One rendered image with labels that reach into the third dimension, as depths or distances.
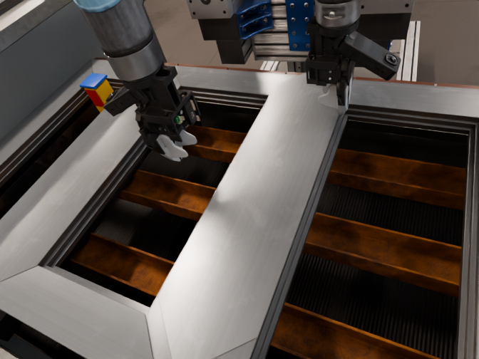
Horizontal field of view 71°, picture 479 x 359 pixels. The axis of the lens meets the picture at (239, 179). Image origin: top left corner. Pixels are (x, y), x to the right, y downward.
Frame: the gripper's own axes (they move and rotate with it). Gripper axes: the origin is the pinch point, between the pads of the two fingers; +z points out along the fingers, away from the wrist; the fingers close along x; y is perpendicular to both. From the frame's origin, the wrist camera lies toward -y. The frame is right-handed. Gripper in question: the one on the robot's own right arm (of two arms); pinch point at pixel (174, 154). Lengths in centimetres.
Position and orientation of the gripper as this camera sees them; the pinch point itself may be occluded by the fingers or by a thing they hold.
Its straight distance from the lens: 68.5
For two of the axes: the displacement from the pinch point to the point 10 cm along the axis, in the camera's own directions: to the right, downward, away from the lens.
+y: 9.0, 2.0, -3.9
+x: 3.9, -7.6, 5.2
